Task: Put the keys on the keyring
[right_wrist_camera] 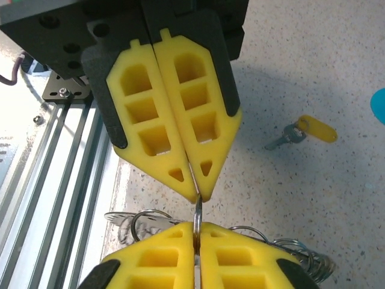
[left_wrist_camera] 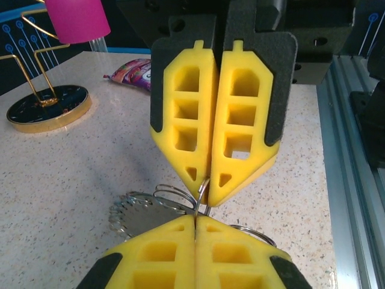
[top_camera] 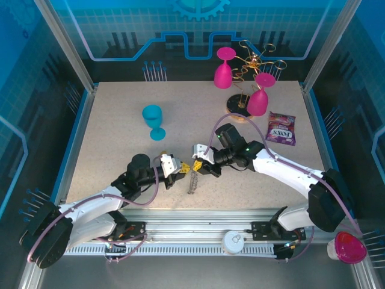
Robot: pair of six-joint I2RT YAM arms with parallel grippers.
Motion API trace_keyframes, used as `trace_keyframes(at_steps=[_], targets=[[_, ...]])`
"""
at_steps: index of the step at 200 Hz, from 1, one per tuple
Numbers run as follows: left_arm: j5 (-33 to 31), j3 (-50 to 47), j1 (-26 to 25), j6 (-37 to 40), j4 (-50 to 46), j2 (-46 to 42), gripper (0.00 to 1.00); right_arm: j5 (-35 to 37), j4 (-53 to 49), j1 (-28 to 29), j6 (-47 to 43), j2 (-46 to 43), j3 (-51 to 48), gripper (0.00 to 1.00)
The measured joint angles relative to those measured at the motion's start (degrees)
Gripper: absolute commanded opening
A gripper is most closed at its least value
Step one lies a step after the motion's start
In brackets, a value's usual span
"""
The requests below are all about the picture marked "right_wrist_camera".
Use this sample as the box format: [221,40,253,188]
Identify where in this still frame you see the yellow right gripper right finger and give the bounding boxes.
[199,222,319,289]

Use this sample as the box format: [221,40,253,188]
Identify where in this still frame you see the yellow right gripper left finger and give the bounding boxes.
[79,222,195,289]

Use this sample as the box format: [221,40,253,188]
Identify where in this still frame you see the silver key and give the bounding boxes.
[264,123,308,151]

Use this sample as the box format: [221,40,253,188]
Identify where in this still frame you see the yellow plastic key tag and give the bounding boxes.
[296,114,338,143]

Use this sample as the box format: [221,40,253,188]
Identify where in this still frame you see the blue plastic wine glass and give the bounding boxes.
[369,87,385,126]

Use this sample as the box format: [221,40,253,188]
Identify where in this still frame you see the silver split ring bundle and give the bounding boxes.
[231,225,336,284]

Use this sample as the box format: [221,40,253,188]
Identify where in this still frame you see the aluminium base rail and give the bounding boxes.
[0,98,121,289]

